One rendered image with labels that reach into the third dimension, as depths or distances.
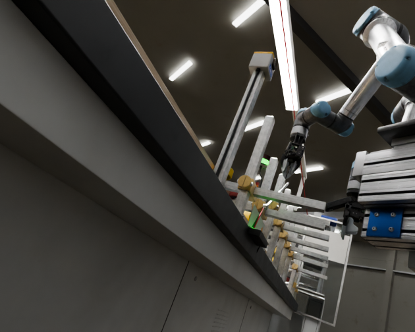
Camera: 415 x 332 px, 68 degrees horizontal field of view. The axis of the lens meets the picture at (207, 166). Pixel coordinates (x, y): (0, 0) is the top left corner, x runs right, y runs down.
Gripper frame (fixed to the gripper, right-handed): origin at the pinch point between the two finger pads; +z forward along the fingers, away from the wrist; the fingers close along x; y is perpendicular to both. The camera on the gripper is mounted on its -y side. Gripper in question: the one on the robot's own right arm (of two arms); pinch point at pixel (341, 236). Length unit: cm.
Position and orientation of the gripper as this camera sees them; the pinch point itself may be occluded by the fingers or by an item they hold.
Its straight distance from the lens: 138.4
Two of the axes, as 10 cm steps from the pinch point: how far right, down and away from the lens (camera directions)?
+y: 8.8, 1.7, -4.4
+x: 3.1, 4.8, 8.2
